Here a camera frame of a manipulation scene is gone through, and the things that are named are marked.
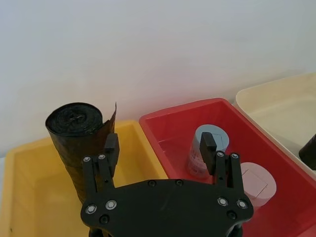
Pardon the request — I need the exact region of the red plastic bin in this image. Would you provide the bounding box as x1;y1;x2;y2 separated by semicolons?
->
138;98;316;237

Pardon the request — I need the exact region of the blue round canister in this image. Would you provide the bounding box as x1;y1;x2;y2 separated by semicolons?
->
185;124;230;180

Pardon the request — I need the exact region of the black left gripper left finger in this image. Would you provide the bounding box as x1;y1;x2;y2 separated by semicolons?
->
82;133;120;200

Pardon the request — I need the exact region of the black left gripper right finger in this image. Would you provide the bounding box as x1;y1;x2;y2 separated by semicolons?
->
200;132;244;193

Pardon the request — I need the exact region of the pink round canister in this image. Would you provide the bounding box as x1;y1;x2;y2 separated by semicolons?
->
239;162;277;210

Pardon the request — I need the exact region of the black rubbish bag roll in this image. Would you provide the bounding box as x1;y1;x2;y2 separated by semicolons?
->
45;100;119;205

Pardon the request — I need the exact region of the dark object in cream bin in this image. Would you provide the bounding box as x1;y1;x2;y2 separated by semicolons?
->
298;134;316;171

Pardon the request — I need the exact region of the cream plastic bin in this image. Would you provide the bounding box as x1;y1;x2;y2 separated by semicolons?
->
235;72;316;181

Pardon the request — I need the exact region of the yellow plastic bin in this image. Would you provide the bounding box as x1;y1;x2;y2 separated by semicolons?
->
0;120;169;237

